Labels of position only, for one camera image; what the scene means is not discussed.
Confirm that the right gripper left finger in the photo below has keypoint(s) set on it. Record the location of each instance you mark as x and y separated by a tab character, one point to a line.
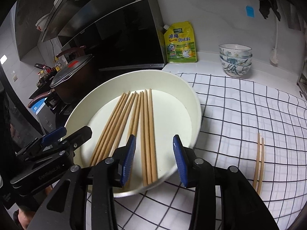
126	159

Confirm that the operator hand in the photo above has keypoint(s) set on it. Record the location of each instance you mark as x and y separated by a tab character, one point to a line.
23	218

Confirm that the blue silicone spatula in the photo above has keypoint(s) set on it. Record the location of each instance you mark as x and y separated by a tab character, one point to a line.
249	9

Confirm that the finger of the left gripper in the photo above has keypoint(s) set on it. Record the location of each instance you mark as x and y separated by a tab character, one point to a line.
77	139
53	137

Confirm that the white round basin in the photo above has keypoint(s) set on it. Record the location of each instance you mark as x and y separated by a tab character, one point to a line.
176	109

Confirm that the wooden chopstick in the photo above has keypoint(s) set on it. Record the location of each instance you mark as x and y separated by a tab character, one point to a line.
116	126
122	121
142	140
105	130
256	172
154	172
107	138
147	141
131	125
261	167
135	129
120	126

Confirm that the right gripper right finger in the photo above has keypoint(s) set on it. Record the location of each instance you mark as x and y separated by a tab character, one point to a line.
181	160

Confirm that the top patterned ceramic bowl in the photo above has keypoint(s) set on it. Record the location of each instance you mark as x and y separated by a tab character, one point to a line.
235	50

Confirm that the white hanging brush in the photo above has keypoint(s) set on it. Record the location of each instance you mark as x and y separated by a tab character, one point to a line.
274	51

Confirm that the black range hood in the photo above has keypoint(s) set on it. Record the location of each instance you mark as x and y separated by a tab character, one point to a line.
123	34

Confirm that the black gas stove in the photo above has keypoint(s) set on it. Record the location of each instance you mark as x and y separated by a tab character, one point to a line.
51	111

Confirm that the patterned ceramic bowl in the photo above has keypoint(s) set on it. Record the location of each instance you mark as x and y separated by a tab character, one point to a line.
235	70
235	50
236	61

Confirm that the white black checkered cloth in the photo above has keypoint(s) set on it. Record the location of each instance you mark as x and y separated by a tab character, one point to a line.
233	113

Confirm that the yellow seasoning pouch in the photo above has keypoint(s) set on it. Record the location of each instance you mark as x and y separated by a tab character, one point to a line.
180	43

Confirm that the dark pot with lid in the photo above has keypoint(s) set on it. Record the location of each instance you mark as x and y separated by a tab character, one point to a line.
73	81

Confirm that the bottom patterned ceramic bowl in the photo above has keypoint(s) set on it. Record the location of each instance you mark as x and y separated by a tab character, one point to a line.
235	70

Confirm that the middle patterned ceramic bowl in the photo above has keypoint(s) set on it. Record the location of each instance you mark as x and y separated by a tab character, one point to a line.
236	61

